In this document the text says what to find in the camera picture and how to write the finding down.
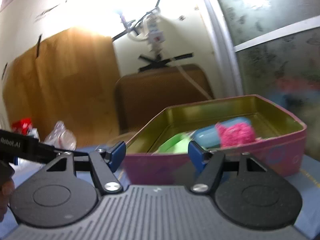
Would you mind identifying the blue plastic case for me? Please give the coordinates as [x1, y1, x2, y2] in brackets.
[191, 117, 252, 148]

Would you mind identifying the green cloth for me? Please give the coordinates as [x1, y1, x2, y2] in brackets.
[154, 132, 191, 154]

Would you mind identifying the pink fluffy sock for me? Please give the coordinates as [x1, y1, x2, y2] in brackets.
[215, 122, 256, 147]

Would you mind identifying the person's left hand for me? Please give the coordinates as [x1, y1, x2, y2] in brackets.
[0, 161, 15, 222]

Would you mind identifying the bagged white red mug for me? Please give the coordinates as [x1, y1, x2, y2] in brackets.
[44, 121, 76, 151]

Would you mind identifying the red tea box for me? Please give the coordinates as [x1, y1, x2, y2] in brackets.
[11, 118, 33, 135]

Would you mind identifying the green white drink carton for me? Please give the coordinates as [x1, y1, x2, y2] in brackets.
[28, 128, 40, 140]

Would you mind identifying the brown woven seat cushion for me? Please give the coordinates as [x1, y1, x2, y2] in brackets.
[114, 64, 214, 133]

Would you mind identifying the pink metal tin box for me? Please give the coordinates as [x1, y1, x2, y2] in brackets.
[122, 95, 307, 185]

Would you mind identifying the wood pattern board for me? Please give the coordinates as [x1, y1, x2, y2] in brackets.
[3, 28, 120, 147]

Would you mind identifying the blue table mat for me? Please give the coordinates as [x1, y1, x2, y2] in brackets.
[1, 155, 319, 239]

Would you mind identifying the white power strip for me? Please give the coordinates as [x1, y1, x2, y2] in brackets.
[146, 11, 165, 55]

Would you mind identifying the white cable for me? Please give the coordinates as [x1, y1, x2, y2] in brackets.
[175, 64, 212, 100]

